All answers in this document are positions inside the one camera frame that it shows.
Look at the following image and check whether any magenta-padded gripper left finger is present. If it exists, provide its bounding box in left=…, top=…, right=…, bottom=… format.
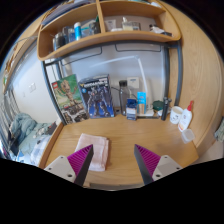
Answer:
left=44, top=144, right=94, bottom=187

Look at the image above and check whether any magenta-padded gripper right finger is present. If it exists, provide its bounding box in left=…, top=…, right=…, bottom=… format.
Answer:
left=134, top=144, right=184, bottom=186

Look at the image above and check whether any pale pink towel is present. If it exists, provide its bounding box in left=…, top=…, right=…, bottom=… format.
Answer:
left=74, top=133, right=110, bottom=172

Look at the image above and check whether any clear plastic container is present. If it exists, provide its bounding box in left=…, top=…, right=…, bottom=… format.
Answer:
left=180, top=128, right=196, bottom=145

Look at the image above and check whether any bed with teal duvet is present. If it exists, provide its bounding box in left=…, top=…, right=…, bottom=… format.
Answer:
left=6, top=112, right=59, bottom=166

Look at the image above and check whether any white bottle with red cap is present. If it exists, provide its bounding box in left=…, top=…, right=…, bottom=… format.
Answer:
left=177, top=100, right=195, bottom=133

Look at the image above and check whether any white printed cup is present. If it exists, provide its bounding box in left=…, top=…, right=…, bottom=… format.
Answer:
left=169, top=105, right=184, bottom=125

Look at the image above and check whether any black cylindrical bottle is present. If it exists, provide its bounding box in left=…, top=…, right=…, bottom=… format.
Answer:
left=160, top=97, right=173, bottom=122

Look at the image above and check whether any dark green round jar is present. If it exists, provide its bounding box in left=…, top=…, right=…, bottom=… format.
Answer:
left=152, top=100, right=165, bottom=113

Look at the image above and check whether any green patterned cloth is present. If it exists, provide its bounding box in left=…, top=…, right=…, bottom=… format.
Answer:
left=214, top=116, right=224, bottom=143

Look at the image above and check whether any small dark blue box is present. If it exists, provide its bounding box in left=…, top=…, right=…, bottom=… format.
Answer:
left=125, top=98, right=138, bottom=121

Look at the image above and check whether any green tree figure toy box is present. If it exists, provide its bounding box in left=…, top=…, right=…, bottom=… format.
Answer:
left=50, top=73, right=88, bottom=125

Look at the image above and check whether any light blue card pack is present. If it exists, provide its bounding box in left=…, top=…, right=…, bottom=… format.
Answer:
left=136, top=91, right=148, bottom=116

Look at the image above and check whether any blue robot model kit box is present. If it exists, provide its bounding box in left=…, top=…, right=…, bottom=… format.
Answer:
left=78, top=74, right=116, bottom=120

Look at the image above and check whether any clear bottle with dark cap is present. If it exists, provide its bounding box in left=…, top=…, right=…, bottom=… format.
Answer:
left=118, top=79, right=130, bottom=117

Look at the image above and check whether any white arched desk lamp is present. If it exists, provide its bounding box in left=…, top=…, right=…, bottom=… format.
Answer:
left=99, top=54, right=158, bottom=118

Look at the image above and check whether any wooden shelf unit with items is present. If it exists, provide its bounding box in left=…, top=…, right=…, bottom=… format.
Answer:
left=36, top=0, right=182, bottom=62

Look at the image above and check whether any white metal bed rail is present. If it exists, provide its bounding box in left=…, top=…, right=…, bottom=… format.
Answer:
left=0, top=89, right=18, bottom=153

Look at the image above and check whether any white wall light switch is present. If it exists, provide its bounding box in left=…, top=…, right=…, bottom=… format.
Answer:
left=28, top=82, right=37, bottom=94

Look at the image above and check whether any grey metal desk frame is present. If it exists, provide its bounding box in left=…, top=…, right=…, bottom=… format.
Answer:
left=40, top=39, right=184, bottom=126

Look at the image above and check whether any white wall socket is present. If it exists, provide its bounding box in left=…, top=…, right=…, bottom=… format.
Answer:
left=127, top=76, right=140, bottom=89

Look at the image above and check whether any long wooden wall shelf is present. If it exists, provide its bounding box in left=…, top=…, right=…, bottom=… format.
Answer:
left=2, top=31, right=43, bottom=93

